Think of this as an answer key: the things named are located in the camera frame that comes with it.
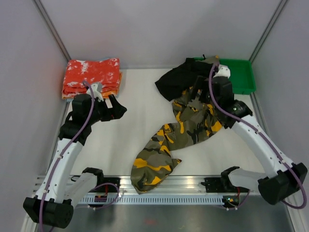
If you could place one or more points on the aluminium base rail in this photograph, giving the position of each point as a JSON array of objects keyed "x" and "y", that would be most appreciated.
[{"x": 183, "y": 184}]

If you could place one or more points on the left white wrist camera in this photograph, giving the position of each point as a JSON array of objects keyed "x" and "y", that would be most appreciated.
[{"x": 95, "y": 91}]

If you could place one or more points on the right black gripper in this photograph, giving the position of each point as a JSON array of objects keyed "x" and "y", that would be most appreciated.
[{"x": 202, "y": 83}]

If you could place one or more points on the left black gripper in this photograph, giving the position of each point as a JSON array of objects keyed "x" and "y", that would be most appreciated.
[{"x": 116, "y": 112}]

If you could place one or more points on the green plastic tray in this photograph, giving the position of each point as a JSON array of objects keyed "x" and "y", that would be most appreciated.
[{"x": 241, "y": 77}]

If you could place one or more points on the left corner aluminium post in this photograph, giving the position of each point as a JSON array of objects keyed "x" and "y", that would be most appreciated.
[{"x": 51, "y": 27}]

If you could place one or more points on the orange folded trousers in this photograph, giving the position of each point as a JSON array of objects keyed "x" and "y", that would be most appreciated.
[{"x": 106, "y": 91}]

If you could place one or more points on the black trousers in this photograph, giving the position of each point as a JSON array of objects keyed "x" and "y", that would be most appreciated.
[{"x": 174, "y": 82}]

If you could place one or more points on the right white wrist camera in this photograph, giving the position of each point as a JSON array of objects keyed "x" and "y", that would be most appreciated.
[{"x": 223, "y": 71}]

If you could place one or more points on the red white folded trousers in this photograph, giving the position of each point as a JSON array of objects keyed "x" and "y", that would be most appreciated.
[{"x": 91, "y": 72}]

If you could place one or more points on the camouflage yellow green trousers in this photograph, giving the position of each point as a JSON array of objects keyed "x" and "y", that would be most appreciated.
[{"x": 154, "y": 163}]

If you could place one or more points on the right corner aluminium post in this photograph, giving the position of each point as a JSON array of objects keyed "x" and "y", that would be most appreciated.
[{"x": 270, "y": 25}]

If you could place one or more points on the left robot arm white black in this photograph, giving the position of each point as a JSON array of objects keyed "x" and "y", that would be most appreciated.
[{"x": 54, "y": 203}]

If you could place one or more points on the white slotted cable duct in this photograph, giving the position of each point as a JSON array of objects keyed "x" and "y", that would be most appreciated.
[{"x": 155, "y": 200}]

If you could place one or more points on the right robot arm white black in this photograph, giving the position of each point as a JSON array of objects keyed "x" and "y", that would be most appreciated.
[{"x": 281, "y": 177}]

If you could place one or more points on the corner aluminium post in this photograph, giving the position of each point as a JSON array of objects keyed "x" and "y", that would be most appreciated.
[
  {"x": 270, "y": 25},
  {"x": 51, "y": 27}
]

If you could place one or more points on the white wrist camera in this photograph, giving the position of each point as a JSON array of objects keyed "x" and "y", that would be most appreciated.
[
  {"x": 223, "y": 71},
  {"x": 95, "y": 91}
]

